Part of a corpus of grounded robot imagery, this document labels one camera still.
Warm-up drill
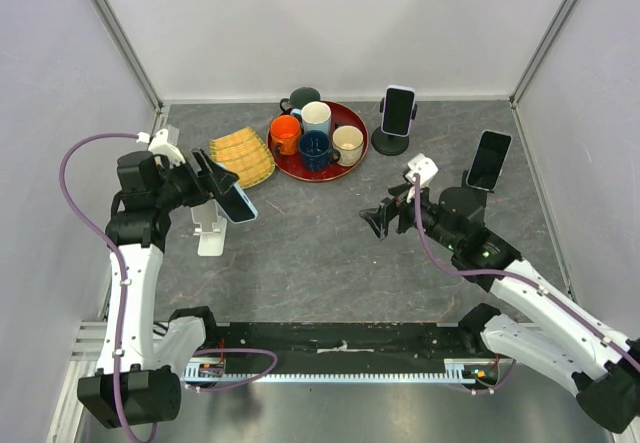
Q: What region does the woven bamboo tray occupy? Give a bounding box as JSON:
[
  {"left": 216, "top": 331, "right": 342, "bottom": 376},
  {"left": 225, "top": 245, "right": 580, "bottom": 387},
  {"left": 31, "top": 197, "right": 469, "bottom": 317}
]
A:
[{"left": 209, "top": 126, "right": 276, "bottom": 189}]

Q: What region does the dark grey mug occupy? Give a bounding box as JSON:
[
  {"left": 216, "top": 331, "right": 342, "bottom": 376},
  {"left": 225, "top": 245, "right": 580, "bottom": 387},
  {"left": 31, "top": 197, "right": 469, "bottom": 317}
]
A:
[{"left": 279, "top": 87, "right": 321, "bottom": 112}]

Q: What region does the orange mug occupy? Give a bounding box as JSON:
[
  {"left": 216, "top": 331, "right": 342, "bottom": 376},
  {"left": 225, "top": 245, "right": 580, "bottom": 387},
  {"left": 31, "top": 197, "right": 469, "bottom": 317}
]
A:
[{"left": 269, "top": 115, "right": 302, "bottom": 156}]

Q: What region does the light blue mug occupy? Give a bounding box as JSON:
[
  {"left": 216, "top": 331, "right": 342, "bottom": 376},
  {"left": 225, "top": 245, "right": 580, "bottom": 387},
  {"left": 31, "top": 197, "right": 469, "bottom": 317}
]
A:
[{"left": 290, "top": 101, "right": 332, "bottom": 135}]

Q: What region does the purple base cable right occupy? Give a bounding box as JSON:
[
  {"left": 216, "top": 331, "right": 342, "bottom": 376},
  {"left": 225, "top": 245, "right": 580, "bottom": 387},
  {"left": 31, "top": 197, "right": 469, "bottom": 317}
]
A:
[{"left": 462, "top": 357, "right": 516, "bottom": 397}]

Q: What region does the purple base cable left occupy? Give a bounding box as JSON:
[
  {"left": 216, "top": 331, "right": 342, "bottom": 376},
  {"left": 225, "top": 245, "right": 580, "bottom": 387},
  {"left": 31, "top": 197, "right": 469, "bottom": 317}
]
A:
[{"left": 184, "top": 346, "right": 279, "bottom": 395}]

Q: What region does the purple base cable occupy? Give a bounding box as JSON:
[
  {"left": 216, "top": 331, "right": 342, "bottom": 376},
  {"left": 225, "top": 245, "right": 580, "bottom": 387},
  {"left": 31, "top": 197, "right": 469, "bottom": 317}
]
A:
[
  {"left": 184, "top": 346, "right": 279, "bottom": 395},
  {"left": 462, "top": 357, "right": 516, "bottom": 397}
]

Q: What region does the clear cased black phone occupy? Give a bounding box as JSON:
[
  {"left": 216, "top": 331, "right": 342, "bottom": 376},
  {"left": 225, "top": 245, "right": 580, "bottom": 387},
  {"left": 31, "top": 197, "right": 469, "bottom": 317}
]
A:
[{"left": 468, "top": 130, "right": 512, "bottom": 189}]

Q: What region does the grey slotted cable duct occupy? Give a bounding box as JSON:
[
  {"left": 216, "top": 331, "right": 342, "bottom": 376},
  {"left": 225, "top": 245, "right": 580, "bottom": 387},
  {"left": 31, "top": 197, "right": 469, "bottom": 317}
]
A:
[{"left": 181, "top": 360, "right": 511, "bottom": 388}]

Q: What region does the black block phone stand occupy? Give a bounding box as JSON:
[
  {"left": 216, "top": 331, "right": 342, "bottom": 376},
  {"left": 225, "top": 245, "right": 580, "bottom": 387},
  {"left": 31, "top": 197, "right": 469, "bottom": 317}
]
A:
[{"left": 461, "top": 170, "right": 495, "bottom": 194}]

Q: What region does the aluminium frame post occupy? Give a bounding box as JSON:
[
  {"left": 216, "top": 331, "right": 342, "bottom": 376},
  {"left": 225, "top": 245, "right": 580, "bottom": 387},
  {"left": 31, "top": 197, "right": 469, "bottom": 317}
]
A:
[
  {"left": 509, "top": 0, "right": 580, "bottom": 109},
  {"left": 90, "top": 0, "right": 164, "bottom": 113}
]

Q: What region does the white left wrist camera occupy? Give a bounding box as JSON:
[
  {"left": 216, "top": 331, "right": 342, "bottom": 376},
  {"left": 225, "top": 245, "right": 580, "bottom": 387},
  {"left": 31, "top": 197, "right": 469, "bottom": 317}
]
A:
[{"left": 136, "top": 126, "right": 187, "bottom": 168}]

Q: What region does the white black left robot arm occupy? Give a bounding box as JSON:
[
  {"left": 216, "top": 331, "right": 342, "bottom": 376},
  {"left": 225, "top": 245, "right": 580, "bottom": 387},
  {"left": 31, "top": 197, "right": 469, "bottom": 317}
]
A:
[{"left": 77, "top": 149, "right": 248, "bottom": 429}]

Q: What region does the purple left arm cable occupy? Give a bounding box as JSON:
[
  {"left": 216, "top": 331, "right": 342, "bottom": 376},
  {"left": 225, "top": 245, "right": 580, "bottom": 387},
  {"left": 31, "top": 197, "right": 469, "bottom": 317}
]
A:
[{"left": 59, "top": 131, "right": 159, "bottom": 443}]

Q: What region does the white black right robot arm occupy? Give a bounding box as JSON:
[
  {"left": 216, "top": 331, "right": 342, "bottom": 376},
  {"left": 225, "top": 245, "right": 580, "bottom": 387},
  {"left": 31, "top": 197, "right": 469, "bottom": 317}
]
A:
[{"left": 359, "top": 184, "right": 639, "bottom": 434}]

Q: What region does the light blue cased phone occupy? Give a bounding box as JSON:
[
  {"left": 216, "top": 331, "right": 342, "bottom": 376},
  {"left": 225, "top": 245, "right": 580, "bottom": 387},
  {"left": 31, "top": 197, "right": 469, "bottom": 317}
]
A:
[{"left": 218, "top": 179, "right": 258, "bottom": 224}]

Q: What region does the dark blue mug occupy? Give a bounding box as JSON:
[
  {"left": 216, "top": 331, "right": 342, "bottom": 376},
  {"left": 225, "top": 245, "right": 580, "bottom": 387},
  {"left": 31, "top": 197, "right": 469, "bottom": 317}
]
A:
[{"left": 299, "top": 130, "right": 341, "bottom": 172}]

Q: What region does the red round tray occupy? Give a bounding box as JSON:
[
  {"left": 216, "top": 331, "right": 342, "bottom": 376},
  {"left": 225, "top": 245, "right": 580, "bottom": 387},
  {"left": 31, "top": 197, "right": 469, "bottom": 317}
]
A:
[{"left": 266, "top": 101, "right": 370, "bottom": 183}]

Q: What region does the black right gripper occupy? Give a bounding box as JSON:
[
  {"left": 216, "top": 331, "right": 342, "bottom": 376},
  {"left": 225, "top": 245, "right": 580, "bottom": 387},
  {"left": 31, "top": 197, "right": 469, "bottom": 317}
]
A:
[{"left": 358, "top": 177, "right": 460, "bottom": 252}]

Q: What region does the right aluminium frame post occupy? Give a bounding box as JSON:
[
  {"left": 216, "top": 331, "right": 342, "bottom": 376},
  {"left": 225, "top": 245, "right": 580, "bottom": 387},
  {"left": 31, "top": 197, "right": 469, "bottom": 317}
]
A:
[{"left": 509, "top": 0, "right": 580, "bottom": 109}]

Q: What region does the black round-base phone stand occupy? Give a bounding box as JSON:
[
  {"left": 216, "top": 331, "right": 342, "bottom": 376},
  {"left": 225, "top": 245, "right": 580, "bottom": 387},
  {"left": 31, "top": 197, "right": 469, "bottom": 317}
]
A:
[{"left": 371, "top": 97, "right": 410, "bottom": 156}]

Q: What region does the white phone stand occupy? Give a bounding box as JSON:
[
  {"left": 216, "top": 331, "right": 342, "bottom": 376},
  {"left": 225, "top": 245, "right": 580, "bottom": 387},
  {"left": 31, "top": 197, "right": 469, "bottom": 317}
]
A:
[{"left": 191, "top": 200, "right": 227, "bottom": 257}]

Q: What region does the cream dimpled mug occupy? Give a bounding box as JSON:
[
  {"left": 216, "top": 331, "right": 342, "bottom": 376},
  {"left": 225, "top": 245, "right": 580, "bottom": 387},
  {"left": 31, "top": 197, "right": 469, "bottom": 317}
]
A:
[{"left": 332, "top": 126, "right": 364, "bottom": 167}]

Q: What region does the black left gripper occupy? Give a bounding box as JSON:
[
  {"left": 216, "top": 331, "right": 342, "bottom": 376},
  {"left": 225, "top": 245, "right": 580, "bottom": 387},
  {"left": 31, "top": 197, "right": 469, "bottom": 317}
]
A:
[{"left": 153, "top": 147, "right": 238, "bottom": 212}]

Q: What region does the left aluminium frame post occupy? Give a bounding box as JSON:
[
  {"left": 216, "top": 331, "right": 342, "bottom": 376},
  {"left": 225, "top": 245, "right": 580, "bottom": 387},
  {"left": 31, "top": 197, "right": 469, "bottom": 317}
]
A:
[{"left": 90, "top": 0, "right": 164, "bottom": 113}]

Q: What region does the lavender cased phone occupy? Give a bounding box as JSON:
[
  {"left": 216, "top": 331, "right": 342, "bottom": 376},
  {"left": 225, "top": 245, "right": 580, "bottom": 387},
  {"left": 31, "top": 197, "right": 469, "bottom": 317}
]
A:
[{"left": 381, "top": 84, "right": 417, "bottom": 137}]

